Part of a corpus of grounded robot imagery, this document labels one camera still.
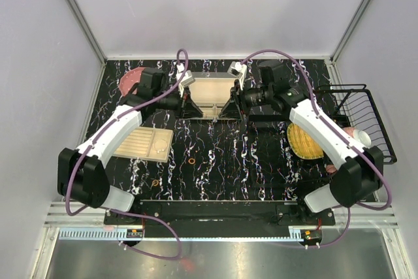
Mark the pink patterned cup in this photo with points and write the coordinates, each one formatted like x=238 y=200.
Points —
x=331 y=169

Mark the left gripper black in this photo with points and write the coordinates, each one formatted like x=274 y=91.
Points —
x=188 y=109

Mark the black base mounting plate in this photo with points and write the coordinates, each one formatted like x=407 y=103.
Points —
x=227 y=219

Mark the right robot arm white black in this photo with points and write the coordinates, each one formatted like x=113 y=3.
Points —
x=359 y=167

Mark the pink dotted plate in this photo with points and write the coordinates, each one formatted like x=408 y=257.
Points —
x=129 y=79

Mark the pink floral ceramic bowl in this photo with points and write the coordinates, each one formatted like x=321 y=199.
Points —
x=359 y=135

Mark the beige jewelry box with drawers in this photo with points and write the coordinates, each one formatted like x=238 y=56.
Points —
x=211 y=92

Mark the beige jewelry tray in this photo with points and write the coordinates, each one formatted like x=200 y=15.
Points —
x=146 y=143

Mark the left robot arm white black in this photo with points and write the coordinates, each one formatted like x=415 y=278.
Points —
x=81 y=171

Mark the yellow woven bamboo plate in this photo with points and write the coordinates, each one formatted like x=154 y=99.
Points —
x=302 y=144

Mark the black wire dish rack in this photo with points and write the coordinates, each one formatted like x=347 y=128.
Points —
x=272 y=162

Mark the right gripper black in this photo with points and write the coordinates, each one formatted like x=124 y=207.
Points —
x=233 y=108

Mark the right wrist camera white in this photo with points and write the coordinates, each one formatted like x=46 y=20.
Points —
x=239 y=71

